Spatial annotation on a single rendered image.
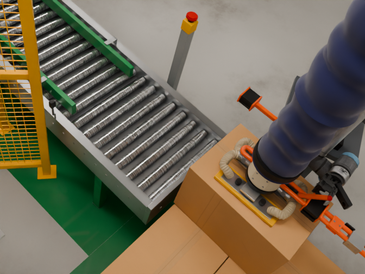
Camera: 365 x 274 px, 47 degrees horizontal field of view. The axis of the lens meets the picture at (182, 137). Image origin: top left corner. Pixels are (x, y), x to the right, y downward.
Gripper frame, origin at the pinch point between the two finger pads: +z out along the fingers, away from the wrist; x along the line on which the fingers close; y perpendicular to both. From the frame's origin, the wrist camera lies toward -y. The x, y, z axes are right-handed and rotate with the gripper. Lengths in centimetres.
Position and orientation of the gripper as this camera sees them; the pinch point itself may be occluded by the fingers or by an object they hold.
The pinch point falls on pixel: (319, 211)
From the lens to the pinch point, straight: 191.8
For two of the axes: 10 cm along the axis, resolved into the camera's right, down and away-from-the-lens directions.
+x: 2.1, -5.4, -8.2
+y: -7.4, -6.3, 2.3
